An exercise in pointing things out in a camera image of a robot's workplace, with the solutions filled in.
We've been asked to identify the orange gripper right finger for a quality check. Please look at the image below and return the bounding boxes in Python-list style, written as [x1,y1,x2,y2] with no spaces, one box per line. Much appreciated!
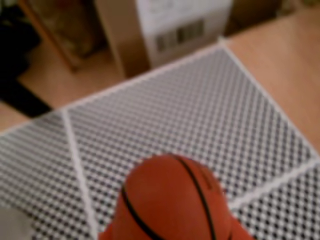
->
[228,219,255,240]

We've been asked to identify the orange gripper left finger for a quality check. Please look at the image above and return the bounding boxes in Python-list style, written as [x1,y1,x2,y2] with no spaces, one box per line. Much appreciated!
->
[98,219,118,240]

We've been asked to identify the orange mini basketball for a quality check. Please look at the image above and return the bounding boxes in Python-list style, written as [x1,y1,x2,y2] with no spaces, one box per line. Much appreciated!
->
[115,153,234,240]

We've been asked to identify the cardboard box with label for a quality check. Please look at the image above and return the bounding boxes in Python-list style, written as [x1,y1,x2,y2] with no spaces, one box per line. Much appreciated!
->
[95,0,234,79]

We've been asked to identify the wooden side table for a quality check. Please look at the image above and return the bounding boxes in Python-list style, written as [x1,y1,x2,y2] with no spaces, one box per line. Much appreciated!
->
[18,0,109,74]

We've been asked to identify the white shipping label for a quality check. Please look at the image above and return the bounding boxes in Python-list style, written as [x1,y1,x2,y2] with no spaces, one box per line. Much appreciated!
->
[135,0,233,69]

